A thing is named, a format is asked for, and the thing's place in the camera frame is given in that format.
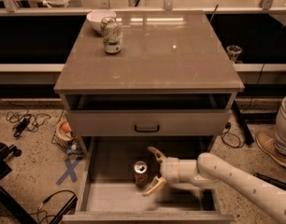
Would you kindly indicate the tan shoe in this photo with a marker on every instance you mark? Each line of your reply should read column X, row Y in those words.
column 268, row 145

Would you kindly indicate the open middle drawer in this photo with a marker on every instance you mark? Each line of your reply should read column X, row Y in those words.
column 110, row 195

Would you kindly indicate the wire basket with items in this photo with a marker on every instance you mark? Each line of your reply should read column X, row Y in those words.
column 64, row 139

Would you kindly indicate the black chair leg with caster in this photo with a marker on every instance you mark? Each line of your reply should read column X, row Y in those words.
column 271, row 181

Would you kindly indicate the person leg in light trousers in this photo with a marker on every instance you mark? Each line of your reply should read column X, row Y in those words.
column 281, row 128

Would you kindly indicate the top drawer with black handle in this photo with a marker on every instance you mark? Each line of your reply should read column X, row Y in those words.
column 143, row 123

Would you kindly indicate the black office chair base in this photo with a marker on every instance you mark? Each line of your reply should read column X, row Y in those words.
column 6, row 199

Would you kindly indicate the grey drawer cabinet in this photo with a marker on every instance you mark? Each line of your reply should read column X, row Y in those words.
column 168, row 62

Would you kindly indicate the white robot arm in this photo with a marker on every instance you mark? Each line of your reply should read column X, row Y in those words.
column 208, row 169

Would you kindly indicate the white bowl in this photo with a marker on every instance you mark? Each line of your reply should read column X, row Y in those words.
column 94, row 18

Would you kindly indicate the clear glass cup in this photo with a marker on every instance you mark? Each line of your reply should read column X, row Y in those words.
column 233, row 51

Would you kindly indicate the orange soda can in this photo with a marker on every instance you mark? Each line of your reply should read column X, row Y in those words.
column 141, row 173

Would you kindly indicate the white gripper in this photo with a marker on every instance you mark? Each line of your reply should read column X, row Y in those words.
column 168, row 169

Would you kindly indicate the green and white can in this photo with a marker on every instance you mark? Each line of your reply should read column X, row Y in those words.
column 111, row 35

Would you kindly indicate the blue tape cross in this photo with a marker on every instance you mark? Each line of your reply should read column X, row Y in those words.
column 70, row 171

